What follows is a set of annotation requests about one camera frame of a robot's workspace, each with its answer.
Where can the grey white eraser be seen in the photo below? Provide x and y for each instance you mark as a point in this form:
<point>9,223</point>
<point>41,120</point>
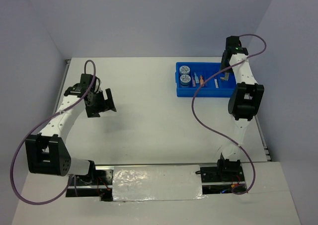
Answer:
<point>225,77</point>

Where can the blue cleaning gel jar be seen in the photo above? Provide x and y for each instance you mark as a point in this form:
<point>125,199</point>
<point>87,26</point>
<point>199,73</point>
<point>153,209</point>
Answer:
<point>185,80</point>

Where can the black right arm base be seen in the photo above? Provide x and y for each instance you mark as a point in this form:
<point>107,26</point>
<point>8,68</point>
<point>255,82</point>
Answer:
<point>225,171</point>

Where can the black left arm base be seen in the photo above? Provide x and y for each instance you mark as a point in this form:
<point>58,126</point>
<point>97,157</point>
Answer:
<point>98,186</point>

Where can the blue plastic sorting bin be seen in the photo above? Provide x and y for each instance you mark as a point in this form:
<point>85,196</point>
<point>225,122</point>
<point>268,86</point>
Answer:
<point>225,89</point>

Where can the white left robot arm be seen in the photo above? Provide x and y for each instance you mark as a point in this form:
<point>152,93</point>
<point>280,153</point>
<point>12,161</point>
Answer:
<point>47,152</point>

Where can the silver foil sheet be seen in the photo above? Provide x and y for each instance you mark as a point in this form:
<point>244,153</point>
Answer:
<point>156,183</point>

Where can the blue whiteboard marker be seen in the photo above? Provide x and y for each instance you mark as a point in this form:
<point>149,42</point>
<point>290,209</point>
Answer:
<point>216,83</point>

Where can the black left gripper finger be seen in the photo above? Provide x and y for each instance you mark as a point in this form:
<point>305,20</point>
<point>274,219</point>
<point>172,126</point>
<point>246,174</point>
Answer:
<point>92,112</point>
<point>108,103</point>

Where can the pink translucent case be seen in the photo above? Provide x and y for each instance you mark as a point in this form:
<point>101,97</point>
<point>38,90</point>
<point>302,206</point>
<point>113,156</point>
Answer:
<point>193,82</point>

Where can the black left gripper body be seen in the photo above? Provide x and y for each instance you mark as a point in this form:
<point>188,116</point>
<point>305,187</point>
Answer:
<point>98,99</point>

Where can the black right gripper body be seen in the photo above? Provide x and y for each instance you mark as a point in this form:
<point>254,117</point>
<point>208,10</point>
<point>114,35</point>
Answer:
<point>224,63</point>

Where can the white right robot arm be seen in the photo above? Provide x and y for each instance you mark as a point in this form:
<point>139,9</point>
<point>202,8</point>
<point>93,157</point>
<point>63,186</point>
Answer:
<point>245,100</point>

